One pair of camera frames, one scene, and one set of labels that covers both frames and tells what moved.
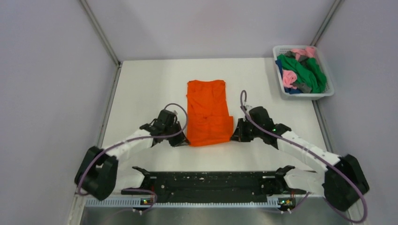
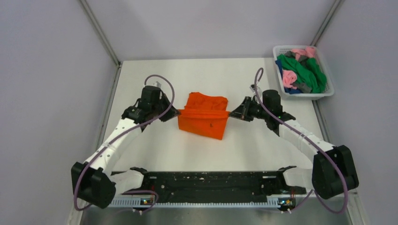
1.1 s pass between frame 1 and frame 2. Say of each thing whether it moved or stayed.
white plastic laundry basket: stayed
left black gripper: moved
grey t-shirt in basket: stayed
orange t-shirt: moved
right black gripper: moved
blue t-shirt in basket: stayed
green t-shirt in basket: stayed
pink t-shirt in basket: stayed
